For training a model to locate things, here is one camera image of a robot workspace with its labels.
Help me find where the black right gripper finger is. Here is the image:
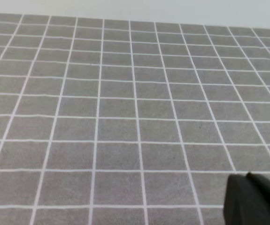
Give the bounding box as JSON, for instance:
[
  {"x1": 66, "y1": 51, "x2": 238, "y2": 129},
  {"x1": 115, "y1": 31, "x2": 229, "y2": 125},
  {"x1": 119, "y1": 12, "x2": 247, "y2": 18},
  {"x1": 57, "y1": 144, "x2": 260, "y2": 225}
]
[{"x1": 223, "y1": 172, "x2": 270, "y2": 225}]

